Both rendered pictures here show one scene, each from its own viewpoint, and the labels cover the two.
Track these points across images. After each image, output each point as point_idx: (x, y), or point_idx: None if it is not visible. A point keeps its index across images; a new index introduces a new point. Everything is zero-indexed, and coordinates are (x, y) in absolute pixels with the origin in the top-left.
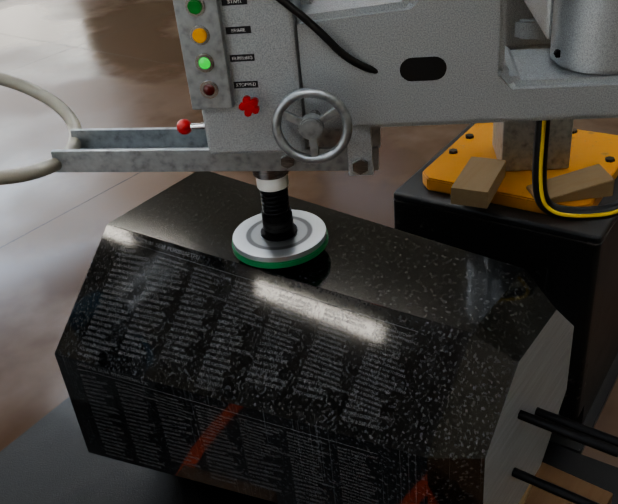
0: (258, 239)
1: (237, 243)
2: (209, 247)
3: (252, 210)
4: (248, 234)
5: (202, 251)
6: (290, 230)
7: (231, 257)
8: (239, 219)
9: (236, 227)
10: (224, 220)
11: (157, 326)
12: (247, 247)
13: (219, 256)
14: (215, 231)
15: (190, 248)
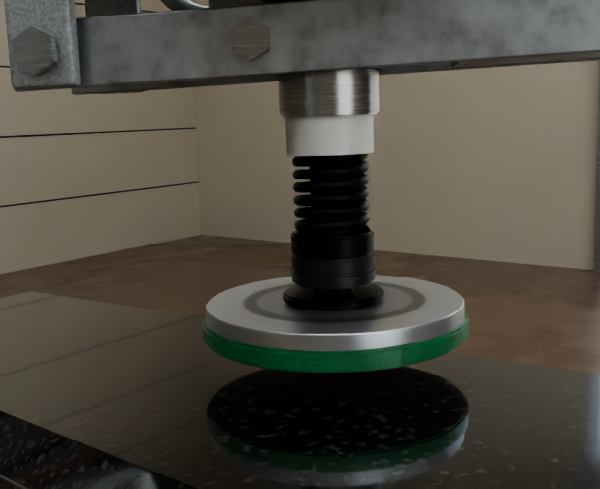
0: (385, 290)
1: (437, 286)
2: (562, 379)
3: (495, 479)
4: (417, 297)
5: (575, 372)
6: (301, 288)
7: (474, 361)
8: (527, 447)
9: (517, 423)
10: (589, 446)
11: None
12: (407, 282)
13: (511, 363)
14: (587, 414)
15: None
